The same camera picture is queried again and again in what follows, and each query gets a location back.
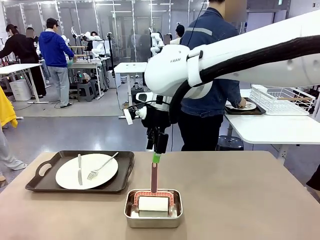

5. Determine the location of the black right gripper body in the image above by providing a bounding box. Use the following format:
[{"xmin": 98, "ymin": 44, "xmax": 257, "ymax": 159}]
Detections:
[{"xmin": 140, "ymin": 104, "xmax": 177, "ymax": 136}]

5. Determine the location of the dark brown serving tray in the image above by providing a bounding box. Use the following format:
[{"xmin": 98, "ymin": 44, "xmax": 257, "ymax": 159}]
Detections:
[
  {"xmin": 224, "ymin": 96, "xmax": 267, "ymax": 116},
  {"xmin": 24, "ymin": 149, "xmax": 136, "ymax": 195}
]

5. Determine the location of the silver fork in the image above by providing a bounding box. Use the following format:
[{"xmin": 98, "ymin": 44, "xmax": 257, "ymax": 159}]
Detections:
[{"xmin": 86, "ymin": 151, "xmax": 120, "ymax": 181}]

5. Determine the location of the pink lint roller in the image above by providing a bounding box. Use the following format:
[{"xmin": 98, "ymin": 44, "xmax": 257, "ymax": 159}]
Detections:
[{"xmin": 132, "ymin": 161, "xmax": 175, "ymax": 218}]

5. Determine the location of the silver table knife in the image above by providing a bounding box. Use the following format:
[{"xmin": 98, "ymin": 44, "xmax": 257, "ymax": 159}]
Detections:
[{"xmin": 77, "ymin": 153, "xmax": 84, "ymax": 186}]

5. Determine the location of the white round plate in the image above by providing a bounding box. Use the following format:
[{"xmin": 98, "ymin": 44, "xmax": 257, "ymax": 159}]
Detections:
[
  {"xmin": 55, "ymin": 153, "xmax": 119, "ymax": 190},
  {"xmin": 224, "ymin": 101, "xmax": 258, "ymax": 112}
]

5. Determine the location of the person's right forearm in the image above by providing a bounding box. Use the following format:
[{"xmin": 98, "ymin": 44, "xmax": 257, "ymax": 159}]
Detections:
[{"xmin": 224, "ymin": 84, "xmax": 242, "ymax": 106}]

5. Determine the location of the person in denim jacket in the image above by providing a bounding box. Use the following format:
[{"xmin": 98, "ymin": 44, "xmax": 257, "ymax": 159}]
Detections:
[{"xmin": 179, "ymin": 0, "xmax": 248, "ymax": 152}]

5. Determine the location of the white square table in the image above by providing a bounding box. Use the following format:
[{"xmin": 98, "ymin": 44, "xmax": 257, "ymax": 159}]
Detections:
[{"xmin": 113, "ymin": 61, "xmax": 148, "ymax": 120}]

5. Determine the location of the black plastic stool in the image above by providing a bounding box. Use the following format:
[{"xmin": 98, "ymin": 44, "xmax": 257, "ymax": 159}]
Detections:
[{"xmin": 216, "ymin": 134, "xmax": 245, "ymax": 152}]

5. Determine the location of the stainless steel rectangular container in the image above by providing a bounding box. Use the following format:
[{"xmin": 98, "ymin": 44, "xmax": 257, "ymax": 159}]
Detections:
[{"xmin": 123, "ymin": 188, "xmax": 184, "ymax": 229}]

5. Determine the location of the grey plastic stool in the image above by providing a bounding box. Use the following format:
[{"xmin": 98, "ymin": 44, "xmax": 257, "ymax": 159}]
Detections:
[{"xmin": 76, "ymin": 81, "xmax": 96, "ymax": 102}]

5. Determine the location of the white workbench table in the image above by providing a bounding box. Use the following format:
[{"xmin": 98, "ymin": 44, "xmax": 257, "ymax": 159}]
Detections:
[{"xmin": 67, "ymin": 61, "xmax": 105, "ymax": 100}]

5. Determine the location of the white side table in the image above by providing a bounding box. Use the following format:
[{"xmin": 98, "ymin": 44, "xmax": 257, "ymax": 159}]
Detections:
[{"xmin": 224, "ymin": 88, "xmax": 320, "ymax": 159}]

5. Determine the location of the person in blue hoodie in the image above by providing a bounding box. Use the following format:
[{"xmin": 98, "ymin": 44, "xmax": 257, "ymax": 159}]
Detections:
[{"xmin": 38, "ymin": 17, "xmax": 75, "ymax": 109}]

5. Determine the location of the white drawer cabinet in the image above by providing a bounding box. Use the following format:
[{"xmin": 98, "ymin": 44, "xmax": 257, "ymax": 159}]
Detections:
[{"xmin": 9, "ymin": 79, "xmax": 32, "ymax": 102}]

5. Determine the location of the person in grey trousers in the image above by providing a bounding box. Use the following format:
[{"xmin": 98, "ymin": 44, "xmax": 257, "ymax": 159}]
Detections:
[{"xmin": 0, "ymin": 86, "xmax": 28, "ymax": 182}]

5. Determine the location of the white standing desk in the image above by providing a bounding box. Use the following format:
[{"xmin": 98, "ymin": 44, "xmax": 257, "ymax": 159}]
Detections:
[{"xmin": 0, "ymin": 63, "xmax": 44, "ymax": 105}]

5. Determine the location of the person in black sweater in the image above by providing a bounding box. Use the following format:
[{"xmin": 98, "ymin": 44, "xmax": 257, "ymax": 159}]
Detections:
[{"xmin": 0, "ymin": 24, "xmax": 47, "ymax": 100}]

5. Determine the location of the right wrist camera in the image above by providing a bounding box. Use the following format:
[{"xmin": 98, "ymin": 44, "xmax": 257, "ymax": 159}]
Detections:
[{"xmin": 123, "ymin": 91, "xmax": 161, "ymax": 126}]

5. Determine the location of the black camera tripod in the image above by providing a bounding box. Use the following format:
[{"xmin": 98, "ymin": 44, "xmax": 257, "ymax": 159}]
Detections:
[{"xmin": 106, "ymin": 32, "xmax": 116, "ymax": 76}]

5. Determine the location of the wooden frame shelf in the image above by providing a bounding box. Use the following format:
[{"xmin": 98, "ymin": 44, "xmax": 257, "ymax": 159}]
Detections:
[{"xmin": 68, "ymin": 44, "xmax": 92, "ymax": 63}]

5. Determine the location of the black cable sleeve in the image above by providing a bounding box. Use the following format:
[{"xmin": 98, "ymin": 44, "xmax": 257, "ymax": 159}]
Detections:
[{"xmin": 169, "ymin": 34, "xmax": 320, "ymax": 125}]

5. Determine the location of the white wire dish rack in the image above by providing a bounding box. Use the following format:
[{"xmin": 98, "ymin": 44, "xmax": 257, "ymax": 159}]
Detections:
[{"xmin": 249, "ymin": 84, "xmax": 316, "ymax": 116}]

